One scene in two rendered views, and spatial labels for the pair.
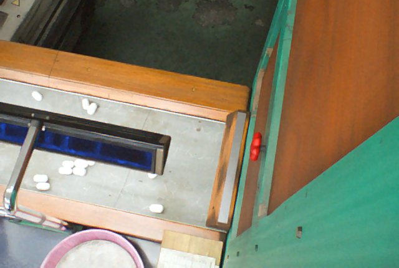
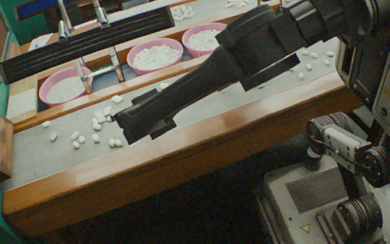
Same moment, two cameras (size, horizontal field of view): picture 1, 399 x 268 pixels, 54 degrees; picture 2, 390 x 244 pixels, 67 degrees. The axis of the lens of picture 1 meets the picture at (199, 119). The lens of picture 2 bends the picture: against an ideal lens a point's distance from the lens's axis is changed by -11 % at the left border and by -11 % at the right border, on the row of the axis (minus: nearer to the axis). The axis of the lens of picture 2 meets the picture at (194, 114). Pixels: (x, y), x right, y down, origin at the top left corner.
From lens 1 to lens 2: 1.32 m
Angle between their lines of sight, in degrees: 66
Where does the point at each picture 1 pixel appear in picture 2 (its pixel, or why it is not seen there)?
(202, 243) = (15, 120)
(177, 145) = (46, 157)
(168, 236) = (33, 113)
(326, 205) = not seen: outside the picture
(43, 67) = (164, 140)
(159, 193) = (48, 132)
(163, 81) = (67, 182)
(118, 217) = (63, 108)
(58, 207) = (97, 94)
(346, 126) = not seen: outside the picture
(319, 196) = not seen: outside the picture
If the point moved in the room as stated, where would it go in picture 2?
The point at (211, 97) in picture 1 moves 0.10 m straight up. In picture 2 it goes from (28, 191) to (13, 173)
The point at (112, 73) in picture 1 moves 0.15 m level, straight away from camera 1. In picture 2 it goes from (108, 166) to (143, 185)
